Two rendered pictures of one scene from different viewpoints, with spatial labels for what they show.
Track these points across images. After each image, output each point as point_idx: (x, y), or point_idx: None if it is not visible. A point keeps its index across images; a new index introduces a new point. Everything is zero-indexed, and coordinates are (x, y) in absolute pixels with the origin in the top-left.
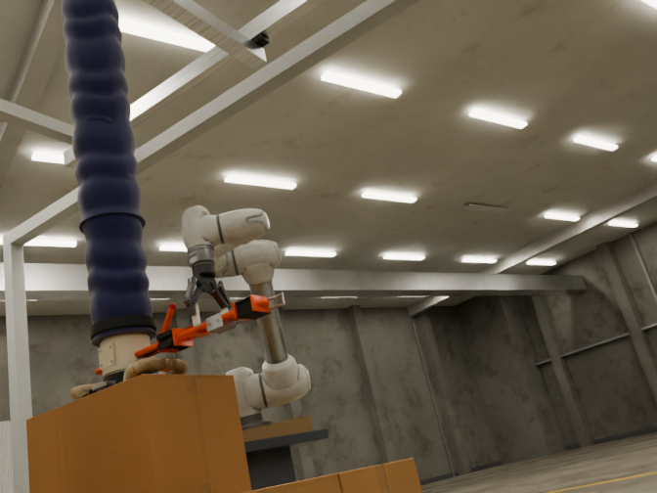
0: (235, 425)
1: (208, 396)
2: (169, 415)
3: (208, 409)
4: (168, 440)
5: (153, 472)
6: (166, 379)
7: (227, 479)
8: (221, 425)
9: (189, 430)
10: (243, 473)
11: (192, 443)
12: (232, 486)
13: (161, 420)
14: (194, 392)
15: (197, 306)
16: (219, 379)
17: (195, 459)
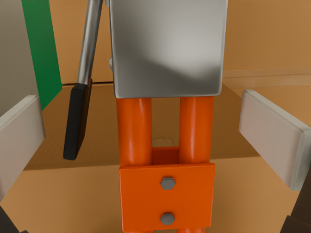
0: (51, 119)
1: (107, 139)
2: (218, 119)
3: (115, 128)
4: (215, 106)
5: (235, 93)
6: (238, 151)
7: (104, 91)
8: (90, 117)
9: (171, 112)
10: (68, 94)
11: (166, 105)
12: (98, 89)
13: (234, 116)
14: (152, 141)
15: (303, 125)
16: (51, 162)
17: (162, 98)
